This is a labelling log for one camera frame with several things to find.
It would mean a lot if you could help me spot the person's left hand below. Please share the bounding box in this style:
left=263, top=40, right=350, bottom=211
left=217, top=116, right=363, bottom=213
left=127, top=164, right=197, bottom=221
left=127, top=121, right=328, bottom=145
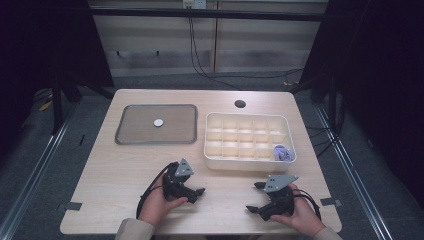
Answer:
left=137, top=174, right=190, bottom=229

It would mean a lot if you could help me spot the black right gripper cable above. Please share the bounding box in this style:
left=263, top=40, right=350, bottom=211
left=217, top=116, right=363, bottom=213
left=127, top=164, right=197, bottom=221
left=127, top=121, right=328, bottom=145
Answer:
left=292, top=188, right=323, bottom=222

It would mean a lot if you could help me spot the black horizontal bar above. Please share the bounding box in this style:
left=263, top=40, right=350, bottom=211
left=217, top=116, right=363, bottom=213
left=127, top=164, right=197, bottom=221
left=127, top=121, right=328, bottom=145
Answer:
left=89, top=7, right=327, bottom=23

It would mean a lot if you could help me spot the black metal stand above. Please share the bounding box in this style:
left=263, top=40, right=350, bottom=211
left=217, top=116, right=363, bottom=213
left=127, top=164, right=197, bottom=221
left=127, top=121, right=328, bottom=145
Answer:
left=49, top=74, right=83, bottom=136

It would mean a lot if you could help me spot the yellow object on floor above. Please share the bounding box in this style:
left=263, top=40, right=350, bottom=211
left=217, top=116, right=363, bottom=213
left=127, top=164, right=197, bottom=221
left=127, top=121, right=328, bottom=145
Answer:
left=38, top=99, right=54, bottom=112

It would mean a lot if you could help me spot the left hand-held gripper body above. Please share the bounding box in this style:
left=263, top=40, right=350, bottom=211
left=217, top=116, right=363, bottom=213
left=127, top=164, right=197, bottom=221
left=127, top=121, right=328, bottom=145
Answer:
left=161, top=157, right=196, bottom=203

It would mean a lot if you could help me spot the person's right hand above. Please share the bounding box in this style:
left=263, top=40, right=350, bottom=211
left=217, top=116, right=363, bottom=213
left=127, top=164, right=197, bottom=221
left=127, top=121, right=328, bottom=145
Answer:
left=270, top=183, right=327, bottom=239

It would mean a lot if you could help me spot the white divided organizer box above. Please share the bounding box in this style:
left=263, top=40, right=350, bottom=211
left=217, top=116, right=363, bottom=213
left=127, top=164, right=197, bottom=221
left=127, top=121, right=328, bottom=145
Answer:
left=203, top=111, right=298, bottom=173

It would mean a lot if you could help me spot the black hanging cable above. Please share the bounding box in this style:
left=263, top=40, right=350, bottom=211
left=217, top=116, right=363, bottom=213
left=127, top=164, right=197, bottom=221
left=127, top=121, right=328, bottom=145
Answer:
left=188, top=16, right=243, bottom=91

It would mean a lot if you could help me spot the grey tape strip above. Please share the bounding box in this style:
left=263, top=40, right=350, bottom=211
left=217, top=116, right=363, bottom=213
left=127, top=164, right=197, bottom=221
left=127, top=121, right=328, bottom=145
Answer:
left=56, top=201, right=83, bottom=213
left=319, top=196, right=344, bottom=208

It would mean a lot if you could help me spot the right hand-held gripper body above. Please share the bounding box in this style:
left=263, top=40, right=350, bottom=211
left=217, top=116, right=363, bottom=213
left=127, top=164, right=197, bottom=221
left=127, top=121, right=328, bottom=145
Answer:
left=261, top=173, right=300, bottom=222

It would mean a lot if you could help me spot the light purple sock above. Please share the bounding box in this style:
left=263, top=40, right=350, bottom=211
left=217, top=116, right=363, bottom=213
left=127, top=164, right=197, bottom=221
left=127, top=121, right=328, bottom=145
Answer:
left=272, top=144, right=296, bottom=163

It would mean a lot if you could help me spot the black curtain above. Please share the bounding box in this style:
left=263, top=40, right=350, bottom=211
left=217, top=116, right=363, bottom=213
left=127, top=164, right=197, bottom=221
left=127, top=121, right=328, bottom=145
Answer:
left=0, top=0, right=115, bottom=168
left=298, top=0, right=424, bottom=209

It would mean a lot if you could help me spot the aluminium floor rail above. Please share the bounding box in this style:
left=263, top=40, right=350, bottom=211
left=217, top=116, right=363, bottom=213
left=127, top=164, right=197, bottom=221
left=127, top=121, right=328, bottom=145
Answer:
left=314, top=104, right=395, bottom=240
left=0, top=99, right=80, bottom=240

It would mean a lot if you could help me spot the white wall socket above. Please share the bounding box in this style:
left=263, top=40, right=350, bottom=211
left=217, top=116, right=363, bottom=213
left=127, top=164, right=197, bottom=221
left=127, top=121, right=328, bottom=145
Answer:
left=181, top=0, right=208, bottom=10

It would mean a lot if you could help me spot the black cable bundle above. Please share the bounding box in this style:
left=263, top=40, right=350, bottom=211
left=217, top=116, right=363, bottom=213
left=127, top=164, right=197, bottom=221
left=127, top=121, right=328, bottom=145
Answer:
left=305, top=123, right=345, bottom=158

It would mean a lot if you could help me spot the black floor cable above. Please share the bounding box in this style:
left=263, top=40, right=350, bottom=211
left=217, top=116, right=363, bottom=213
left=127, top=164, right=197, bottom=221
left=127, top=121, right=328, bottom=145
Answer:
left=206, top=67, right=305, bottom=81

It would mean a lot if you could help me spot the gray metal tray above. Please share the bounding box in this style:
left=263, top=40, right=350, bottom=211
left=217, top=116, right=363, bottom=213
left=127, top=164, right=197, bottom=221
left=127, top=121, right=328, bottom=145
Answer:
left=114, top=103, right=199, bottom=146

